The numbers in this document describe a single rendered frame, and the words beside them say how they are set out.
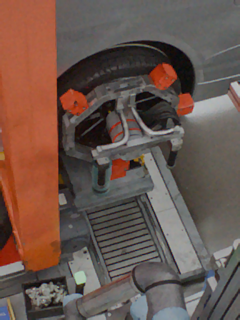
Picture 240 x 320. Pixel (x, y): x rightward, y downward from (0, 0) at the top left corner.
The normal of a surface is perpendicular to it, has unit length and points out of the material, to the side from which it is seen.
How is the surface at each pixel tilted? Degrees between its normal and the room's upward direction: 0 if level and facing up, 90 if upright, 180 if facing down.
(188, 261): 0
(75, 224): 0
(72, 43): 90
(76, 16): 90
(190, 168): 0
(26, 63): 90
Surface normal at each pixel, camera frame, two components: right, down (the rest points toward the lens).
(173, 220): 0.07, -0.54
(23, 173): 0.34, 0.81
